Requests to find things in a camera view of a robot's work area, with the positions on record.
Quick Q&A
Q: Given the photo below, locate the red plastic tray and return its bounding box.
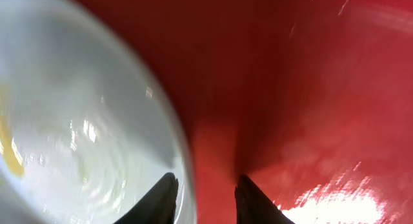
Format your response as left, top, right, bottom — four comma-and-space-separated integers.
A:
77, 0, 412, 223

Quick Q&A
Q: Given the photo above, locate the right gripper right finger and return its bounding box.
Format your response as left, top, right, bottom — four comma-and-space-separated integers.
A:
234, 174, 294, 224

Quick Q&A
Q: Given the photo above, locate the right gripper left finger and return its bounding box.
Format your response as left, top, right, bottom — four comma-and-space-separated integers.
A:
115, 172, 179, 224

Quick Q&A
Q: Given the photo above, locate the cream white plate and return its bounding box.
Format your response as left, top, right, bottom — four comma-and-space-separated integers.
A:
1, 0, 197, 223

